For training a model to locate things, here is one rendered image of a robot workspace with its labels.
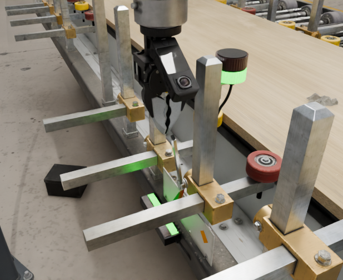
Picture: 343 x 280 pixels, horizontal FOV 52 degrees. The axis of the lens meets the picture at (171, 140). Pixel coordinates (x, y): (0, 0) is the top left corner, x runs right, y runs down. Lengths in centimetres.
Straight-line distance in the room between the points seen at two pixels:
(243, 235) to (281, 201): 50
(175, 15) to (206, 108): 18
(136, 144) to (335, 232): 77
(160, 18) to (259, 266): 39
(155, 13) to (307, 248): 41
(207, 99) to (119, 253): 124
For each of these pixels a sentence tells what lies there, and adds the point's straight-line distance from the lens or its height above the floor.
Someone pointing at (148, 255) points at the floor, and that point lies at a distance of 176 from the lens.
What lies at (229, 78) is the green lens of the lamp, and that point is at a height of 111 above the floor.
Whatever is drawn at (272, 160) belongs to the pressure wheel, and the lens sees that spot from 82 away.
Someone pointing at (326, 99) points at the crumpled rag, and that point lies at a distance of 111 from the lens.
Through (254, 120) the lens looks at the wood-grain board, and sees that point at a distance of 97.
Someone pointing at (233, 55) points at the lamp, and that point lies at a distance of 66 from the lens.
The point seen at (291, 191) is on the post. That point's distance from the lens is 51.
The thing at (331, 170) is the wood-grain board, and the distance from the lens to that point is 84.
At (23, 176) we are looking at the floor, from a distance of 236.
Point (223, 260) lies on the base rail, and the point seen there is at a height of 70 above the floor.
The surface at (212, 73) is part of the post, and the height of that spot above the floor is 113.
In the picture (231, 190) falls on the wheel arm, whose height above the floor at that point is 86.
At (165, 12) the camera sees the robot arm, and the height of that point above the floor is 124.
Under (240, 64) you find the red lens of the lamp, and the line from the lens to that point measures 65.
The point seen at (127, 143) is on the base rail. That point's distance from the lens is 122.
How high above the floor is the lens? 137
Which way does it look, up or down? 33 degrees down
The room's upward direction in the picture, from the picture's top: straight up
